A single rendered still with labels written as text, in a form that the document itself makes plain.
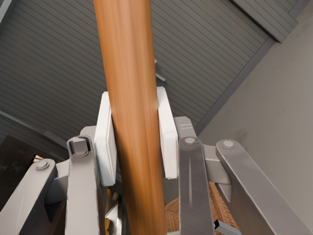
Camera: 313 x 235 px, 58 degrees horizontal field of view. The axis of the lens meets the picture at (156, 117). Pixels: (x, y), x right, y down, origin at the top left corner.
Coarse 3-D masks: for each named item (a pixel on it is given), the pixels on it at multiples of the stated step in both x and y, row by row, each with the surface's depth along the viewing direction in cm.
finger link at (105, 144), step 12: (108, 96) 20; (108, 108) 18; (108, 120) 17; (96, 132) 16; (108, 132) 15; (96, 144) 14; (108, 144) 15; (108, 156) 15; (108, 168) 15; (108, 180) 16
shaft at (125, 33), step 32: (96, 0) 14; (128, 0) 14; (128, 32) 14; (128, 64) 15; (128, 96) 16; (128, 128) 17; (128, 160) 18; (160, 160) 19; (128, 192) 20; (160, 192) 20; (160, 224) 22
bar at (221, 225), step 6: (216, 222) 151; (222, 222) 152; (216, 228) 149; (222, 228) 150; (228, 228) 151; (234, 228) 155; (168, 234) 151; (174, 234) 150; (228, 234) 152; (234, 234) 153; (240, 234) 155
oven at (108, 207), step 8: (8, 136) 191; (0, 144) 181; (16, 144) 189; (24, 144) 194; (32, 152) 192; (40, 152) 197; (56, 160) 201; (112, 192) 214; (120, 192) 218; (112, 200) 218; (128, 224) 196; (128, 232) 190
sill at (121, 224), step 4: (120, 200) 214; (124, 200) 214; (120, 204) 211; (124, 204) 210; (120, 208) 207; (124, 208) 207; (120, 212) 204; (124, 212) 203; (120, 216) 200; (124, 216) 200; (120, 220) 197; (124, 220) 197; (120, 224) 194; (124, 224) 194; (120, 228) 190; (124, 228) 191; (120, 232) 187; (124, 232) 188
